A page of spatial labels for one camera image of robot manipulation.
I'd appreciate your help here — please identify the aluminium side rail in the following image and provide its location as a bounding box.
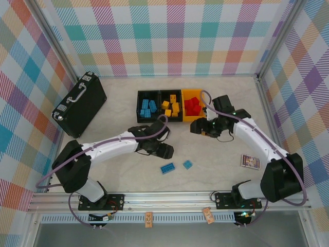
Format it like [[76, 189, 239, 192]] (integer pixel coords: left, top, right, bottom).
[[255, 74, 295, 190]]

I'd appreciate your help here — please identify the flat blue lego plate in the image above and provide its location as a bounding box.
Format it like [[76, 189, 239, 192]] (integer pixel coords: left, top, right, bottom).
[[160, 163, 177, 175]]

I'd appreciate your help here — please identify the slotted grey cable duct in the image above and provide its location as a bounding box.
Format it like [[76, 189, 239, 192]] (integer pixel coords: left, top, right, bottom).
[[41, 212, 236, 223]]

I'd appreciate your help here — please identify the black briefcase with metal handle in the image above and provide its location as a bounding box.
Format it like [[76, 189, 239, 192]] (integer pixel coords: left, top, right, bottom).
[[51, 71, 108, 139]]

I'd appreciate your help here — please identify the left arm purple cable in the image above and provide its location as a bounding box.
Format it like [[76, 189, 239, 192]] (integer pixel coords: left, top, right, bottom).
[[35, 115, 170, 228]]

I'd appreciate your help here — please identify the aluminium frame post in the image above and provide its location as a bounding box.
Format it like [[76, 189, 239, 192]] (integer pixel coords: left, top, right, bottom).
[[30, 0, 79, 80], [257, 0, 306, 78]]

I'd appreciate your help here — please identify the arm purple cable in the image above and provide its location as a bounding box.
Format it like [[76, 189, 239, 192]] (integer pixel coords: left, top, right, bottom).
[[35, 115, 170, 228], [199, 90, 308, 228]]

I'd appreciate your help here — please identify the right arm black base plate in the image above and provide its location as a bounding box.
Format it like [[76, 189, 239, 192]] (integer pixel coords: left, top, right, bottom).
[[214, 191, 263, 210]]

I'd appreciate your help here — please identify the small card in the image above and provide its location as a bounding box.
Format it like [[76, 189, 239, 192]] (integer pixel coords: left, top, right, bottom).
[[241, 153, 261, 170]]

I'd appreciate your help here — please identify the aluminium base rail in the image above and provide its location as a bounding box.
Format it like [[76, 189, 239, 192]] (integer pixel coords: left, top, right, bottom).
[[27, 191, 313, 214]]

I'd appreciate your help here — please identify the yellow plastic bin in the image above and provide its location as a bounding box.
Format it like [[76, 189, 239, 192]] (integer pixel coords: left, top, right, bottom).
[[181, 89, 206, 122]]

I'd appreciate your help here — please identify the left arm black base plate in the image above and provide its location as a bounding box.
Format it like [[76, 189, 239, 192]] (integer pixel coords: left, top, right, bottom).
[[78, 194, 125, 211]]

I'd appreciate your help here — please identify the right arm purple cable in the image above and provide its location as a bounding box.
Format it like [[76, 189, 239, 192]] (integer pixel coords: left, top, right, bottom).
[[199, 90, 308, 228]]

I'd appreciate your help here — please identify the orange paper tag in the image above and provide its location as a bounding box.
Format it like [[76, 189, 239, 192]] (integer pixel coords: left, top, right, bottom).
[[202, 207, 215, 224], [144, 211, 154, 228]]

